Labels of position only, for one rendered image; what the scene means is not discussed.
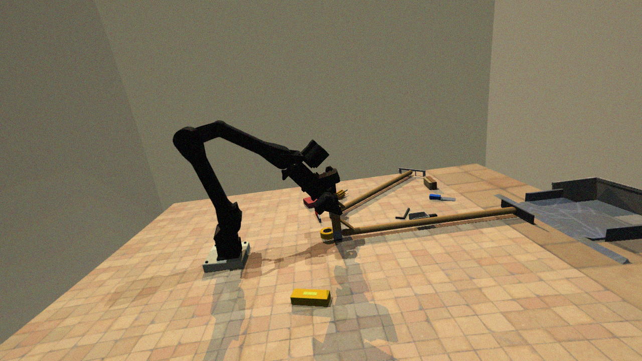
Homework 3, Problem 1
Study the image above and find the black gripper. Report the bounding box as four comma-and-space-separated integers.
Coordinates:
300, 172, 343, 215

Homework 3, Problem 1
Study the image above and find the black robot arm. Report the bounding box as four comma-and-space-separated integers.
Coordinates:
173, 120, 340, 261

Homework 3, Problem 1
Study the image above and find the orange-yellow rectangular block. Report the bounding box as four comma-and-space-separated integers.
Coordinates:
290, 289, 331, 306

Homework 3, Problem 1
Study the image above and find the yellow ring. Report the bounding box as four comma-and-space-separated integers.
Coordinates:
320, 227, 333, 239

